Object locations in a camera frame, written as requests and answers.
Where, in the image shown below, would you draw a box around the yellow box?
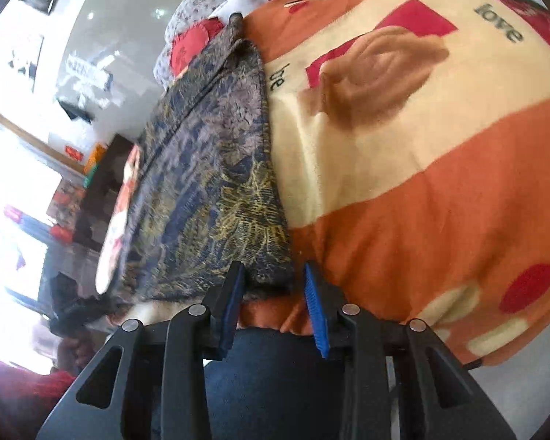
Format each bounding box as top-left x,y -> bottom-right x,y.
85,143 -> 108,175

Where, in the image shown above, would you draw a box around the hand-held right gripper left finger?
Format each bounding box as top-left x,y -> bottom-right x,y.
34,260 -> 247,440

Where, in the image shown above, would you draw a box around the person's left hand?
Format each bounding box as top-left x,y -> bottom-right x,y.
55,334 -> 91,374

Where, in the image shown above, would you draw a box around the dark wooden cabinet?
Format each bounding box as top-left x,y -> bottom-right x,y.
73,133 -> 140,253

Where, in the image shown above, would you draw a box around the orange cream printed blanket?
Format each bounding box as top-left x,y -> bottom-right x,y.
94,0 -> 550,367

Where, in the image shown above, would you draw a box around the red-sleeved left forearm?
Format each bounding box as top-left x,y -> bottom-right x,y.
0,357 -> 76,440

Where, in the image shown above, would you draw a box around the dark floral patterned shirt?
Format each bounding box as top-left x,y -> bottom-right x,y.
112,23 -> 294,298

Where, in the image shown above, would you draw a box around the dark hanging cloth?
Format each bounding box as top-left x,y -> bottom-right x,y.
57,98 -> 95,124

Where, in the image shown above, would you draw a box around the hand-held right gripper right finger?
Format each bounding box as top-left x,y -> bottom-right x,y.
304,261 -> 518,440

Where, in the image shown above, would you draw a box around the red heart-shaped pillow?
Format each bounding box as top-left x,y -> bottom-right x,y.
169,17 -> 225,76

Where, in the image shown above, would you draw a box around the dark blue pants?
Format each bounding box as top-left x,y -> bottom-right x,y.
151,327 -> 395,440

